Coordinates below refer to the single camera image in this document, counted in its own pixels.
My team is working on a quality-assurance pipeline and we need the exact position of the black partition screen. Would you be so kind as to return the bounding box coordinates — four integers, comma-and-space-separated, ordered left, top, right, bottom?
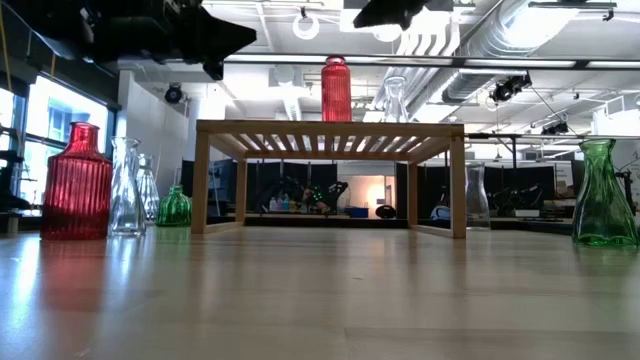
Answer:
179, 158, 576, 217

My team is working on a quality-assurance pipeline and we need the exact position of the wooden slatted shelf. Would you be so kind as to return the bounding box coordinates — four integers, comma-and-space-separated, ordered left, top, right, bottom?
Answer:
190, 118, 468, 240

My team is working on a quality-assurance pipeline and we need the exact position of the green twisted glass vase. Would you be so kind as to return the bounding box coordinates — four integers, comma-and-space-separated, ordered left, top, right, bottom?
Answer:
571, 138, 640, 249

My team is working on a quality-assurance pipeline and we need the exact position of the red cylindrical glass vase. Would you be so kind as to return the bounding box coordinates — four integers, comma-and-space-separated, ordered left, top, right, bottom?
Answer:
321, 55, 353, 123

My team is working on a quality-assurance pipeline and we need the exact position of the yellow extension cable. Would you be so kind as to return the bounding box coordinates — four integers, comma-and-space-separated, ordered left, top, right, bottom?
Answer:
0, 7, 12, 81

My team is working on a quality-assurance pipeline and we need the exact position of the red ribbed bottle vase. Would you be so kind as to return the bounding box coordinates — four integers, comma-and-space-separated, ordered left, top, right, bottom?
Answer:
40, 121, 114, 241

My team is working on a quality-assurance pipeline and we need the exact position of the silver air duct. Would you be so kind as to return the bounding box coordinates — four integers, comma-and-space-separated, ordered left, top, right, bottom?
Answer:
407, 0, 584, 119

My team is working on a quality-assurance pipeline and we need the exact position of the black metal rack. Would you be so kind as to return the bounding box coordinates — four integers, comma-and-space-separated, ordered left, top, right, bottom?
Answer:
0, 124, 41, 236

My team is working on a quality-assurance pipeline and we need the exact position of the long ceiling light bar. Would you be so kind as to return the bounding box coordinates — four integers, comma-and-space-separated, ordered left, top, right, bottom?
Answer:
117, 49, 640, 71

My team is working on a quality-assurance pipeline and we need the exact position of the black ceiling camera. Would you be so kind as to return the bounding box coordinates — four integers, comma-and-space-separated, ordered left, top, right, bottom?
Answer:
163, 83, 184, 105

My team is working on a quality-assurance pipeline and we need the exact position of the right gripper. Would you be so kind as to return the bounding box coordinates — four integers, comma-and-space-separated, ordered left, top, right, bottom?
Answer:
353, 0, 454, 31

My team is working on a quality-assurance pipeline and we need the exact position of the clear conical glass vase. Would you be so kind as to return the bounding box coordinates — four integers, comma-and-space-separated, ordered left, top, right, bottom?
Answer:
108, 136, 148, 237

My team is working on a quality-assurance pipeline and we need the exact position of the small green ribbed vase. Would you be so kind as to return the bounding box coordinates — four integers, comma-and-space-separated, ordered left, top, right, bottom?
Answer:
155, 184, 193, 228

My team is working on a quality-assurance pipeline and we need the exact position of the large window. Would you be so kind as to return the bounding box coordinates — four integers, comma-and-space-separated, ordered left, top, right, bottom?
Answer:
0, 74, 119, 221

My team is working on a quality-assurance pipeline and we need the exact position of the white ring lamp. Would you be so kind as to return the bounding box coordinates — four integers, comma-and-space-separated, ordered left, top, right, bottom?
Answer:
292, 12, 321, 41

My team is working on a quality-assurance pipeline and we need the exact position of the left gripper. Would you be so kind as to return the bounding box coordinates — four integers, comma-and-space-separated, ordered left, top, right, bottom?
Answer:
149, 0, 257, 81

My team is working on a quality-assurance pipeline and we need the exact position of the black track spotlight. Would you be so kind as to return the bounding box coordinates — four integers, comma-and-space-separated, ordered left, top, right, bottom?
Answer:
488, 72, 534, 105
540, 121, 571, 137

